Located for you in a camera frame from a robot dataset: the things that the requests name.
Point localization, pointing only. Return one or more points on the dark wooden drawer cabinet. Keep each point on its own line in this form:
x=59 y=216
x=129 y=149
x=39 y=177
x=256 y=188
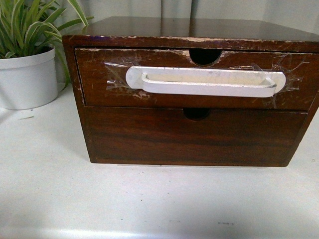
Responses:
x=204 y=39

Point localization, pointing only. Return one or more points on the white drawer handle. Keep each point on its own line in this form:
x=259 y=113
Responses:
x=205 y=82

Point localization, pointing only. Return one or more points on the white plant pot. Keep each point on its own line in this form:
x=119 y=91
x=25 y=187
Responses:
x=28 y=82

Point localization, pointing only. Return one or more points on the green striped spider plant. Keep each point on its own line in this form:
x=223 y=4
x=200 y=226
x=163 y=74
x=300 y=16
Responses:
x=28 y=27

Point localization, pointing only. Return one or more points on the wooden drawer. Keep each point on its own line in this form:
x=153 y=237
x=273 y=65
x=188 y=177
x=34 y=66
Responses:
x=167 y=137
x=102 y=76

